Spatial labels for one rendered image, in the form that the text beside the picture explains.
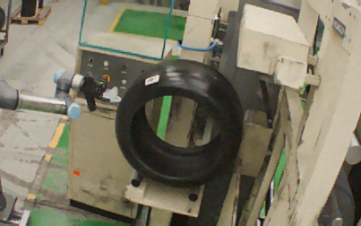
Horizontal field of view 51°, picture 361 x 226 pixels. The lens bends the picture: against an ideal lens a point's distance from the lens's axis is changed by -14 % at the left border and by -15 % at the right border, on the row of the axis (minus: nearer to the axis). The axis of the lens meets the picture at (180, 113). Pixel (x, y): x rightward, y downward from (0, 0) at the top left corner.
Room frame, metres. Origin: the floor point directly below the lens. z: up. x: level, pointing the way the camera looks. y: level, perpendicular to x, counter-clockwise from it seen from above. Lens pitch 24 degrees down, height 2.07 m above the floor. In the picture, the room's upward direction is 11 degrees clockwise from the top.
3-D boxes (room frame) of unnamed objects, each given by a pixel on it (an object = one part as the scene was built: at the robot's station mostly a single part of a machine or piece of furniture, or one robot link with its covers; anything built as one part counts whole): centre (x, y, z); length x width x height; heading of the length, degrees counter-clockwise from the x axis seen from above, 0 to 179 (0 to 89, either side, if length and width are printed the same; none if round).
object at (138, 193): (1.86, 0.13, 0.84); 0.36 x 0.09 x 0.06; 176
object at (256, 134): (2.04, -0.41, 1.05); 0.20 x 0.15 x 0.30; 176
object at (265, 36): (1.70, -0.30, 1.71); 0.61 x 0.25 x 0.15; 176
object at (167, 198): (1.85, -0.01, 0.80); 0.37 x 0.36 x 0.02; 86
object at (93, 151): (2.61, 0.42, 0.63); 0.56 x 0.41 x 1.27; 86
